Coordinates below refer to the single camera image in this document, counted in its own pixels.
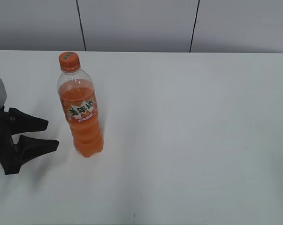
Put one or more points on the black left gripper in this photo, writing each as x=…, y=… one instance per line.
x=13, y=155

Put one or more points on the orange soda plastic bottle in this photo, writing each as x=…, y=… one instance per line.
x=78, y=99

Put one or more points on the orange bottle cap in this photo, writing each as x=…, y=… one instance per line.
x=69, y=62

